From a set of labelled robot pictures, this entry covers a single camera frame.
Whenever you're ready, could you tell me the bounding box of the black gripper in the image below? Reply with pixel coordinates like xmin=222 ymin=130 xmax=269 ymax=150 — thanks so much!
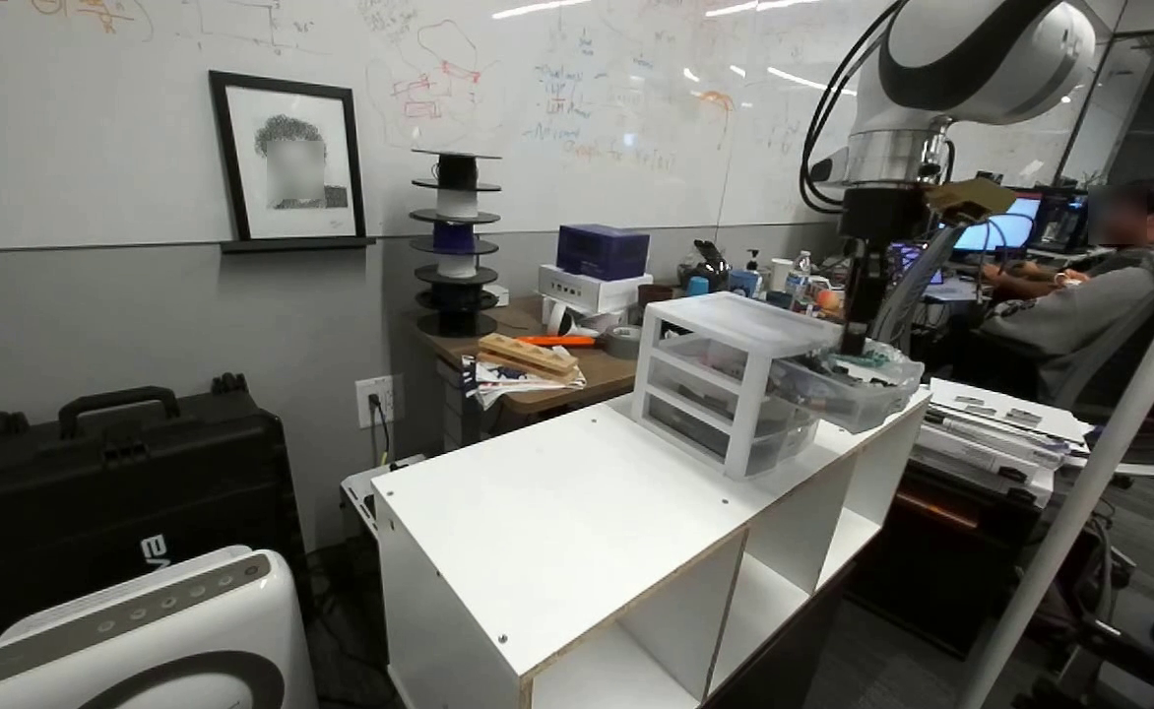
xmin=842 ymin=184 xmax=927 ymax=356

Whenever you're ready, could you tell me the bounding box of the clear topmost drawer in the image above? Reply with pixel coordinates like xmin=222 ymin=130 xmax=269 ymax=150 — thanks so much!
xmin=773 ymin=344 xmax=927 ymax=435

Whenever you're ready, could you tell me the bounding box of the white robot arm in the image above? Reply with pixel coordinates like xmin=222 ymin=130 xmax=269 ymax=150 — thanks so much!
xmin=798 ymin=0 xmax=1100 ymax=356

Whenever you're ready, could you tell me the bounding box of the white plastic drawer organizer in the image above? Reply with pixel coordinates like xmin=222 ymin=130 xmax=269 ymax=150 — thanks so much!
xmin=634 ymin=293 xmax=840 ymax=477

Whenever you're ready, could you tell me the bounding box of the lit computer monitor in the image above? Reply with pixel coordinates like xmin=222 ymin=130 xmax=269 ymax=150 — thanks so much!
xmin=955 ymin=196 xmax=1038 ymax=258

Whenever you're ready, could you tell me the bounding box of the seated person in grey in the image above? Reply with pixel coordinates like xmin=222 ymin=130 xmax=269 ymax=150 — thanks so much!
xmin=965 ymin=184 xmax=1154 ymax=398

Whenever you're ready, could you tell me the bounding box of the stack of white trays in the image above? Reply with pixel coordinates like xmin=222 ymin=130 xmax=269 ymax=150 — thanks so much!
xmin=915 ymin=379 xmax=1091 ymax=510

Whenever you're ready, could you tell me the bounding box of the white flat box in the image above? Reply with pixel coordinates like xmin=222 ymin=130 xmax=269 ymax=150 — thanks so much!
xmin=539 ymin=266 xmax=651 ymax=327

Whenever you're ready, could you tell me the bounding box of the dark blue box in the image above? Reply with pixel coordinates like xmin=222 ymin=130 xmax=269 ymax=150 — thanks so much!
xmin=554 ymin=226 xmax=651 ymax=281

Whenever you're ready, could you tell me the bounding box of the orange tool on table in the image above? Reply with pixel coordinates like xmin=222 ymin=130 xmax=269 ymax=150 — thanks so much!
xmin=525 ymin=333 xmax=597 ymax=352

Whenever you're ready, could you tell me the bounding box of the wooden side table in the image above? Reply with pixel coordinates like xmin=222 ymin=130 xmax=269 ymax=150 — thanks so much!
xmin=417 ymin=302 xmax=634 ymax=440

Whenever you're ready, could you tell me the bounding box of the crumpled paper and bag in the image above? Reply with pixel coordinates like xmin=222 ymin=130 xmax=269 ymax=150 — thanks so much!
xmin=468 ymin=334 xmax=585 ymax=410

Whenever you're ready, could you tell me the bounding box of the white diagonal pole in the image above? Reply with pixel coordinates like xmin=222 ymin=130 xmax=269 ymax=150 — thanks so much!
xmin=954 ymin=338 xmax=1154 ymax=709

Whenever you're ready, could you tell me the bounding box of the stack of filament spools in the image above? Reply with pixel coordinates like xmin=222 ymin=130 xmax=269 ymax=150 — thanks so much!
xmin=412 ymin=150 xmax=496 ymax=338

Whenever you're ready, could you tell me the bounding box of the white cube shelf unit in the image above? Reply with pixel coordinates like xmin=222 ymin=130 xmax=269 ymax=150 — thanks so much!
xmin=374 ymin=398 xmax=927 ymax=709

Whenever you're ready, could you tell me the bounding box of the black framed picture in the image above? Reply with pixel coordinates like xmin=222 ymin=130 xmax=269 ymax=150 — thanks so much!
xmin=210 ymin=73 xmax=365 ymax=253

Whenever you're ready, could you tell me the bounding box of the white air purifier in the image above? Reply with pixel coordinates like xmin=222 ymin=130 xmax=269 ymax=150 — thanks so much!
xmin=0 ymin=543 xmax=319 ymax=709

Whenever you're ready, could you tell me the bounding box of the black hard equipment case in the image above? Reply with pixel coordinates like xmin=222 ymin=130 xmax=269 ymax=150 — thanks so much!
xmin=0 ymin=375 xmax=304 ymax=636

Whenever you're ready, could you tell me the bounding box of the wall power outlet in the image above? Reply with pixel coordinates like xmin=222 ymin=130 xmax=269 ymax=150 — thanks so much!
xmin=355 ymin=375 xmax=393 ymax=430

